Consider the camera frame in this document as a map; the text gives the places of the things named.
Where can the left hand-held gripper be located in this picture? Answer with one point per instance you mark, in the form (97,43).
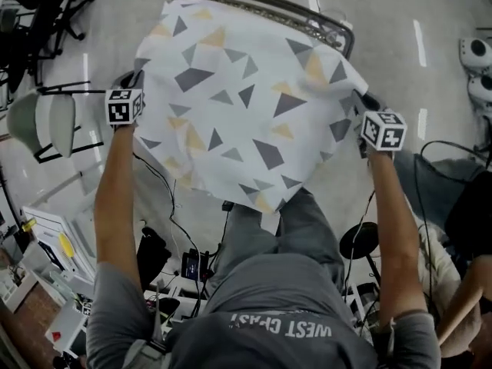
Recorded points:
(123,108)

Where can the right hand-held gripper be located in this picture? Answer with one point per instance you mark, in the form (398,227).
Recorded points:
(384,131)

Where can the white triangle-patterned tablecloth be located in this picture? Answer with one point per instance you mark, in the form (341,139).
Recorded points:
(246,114)

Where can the person's right forearm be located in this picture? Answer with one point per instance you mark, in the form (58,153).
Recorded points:
(396,229)

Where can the person's left forearm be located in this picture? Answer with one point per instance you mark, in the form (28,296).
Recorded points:
(115,190)

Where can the dark grey floor mat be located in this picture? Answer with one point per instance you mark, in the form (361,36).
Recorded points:
(434,187)

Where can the pale green chair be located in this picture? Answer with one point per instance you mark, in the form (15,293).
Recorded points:
(42,123)

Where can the white round-lens device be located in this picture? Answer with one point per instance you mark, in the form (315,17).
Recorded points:
(480,88)
(476,50)

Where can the black round stool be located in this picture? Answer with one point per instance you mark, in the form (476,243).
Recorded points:
(359,240)

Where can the black office chair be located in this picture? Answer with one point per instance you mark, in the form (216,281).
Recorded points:
(34,21)

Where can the person's grey trousers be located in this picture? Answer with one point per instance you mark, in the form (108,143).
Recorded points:
(300,229)

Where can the white drawer cabinet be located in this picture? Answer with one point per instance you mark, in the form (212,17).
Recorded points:
(57,240)

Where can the yellow tool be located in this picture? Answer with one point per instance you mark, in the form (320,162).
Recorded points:
(66,245)

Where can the black bag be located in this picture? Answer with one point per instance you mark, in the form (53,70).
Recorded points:
(151,256)

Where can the black electronic box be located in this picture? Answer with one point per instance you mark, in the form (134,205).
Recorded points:
(194,265)

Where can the white box with red mark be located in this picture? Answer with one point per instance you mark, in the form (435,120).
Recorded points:
(63,331)

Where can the person's grey t-shirt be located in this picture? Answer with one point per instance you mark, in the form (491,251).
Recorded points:
(246,321)

